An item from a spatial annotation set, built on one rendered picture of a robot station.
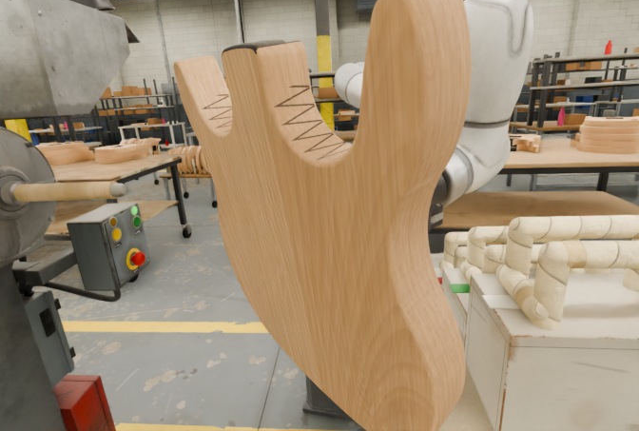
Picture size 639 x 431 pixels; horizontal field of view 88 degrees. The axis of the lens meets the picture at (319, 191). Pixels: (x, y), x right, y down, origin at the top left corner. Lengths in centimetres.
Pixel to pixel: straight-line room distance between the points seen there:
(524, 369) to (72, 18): 73
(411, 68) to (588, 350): 44
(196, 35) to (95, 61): 1212
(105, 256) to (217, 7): 1179
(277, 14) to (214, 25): 209
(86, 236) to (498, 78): 96
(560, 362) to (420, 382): 28
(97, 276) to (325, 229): 88
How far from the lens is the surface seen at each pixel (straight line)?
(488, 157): 55
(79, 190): 72
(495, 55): 51
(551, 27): 1324
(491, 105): 52
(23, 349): 113
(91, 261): 107
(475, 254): 72
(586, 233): 58
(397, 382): 31
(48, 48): 53
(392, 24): 17
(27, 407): 119
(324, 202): 25
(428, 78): 17
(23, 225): 87
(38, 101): 54
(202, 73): 42
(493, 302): 54
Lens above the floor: 139
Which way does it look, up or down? 16 degrees down
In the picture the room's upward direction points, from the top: 3 degrees counter-clockwise
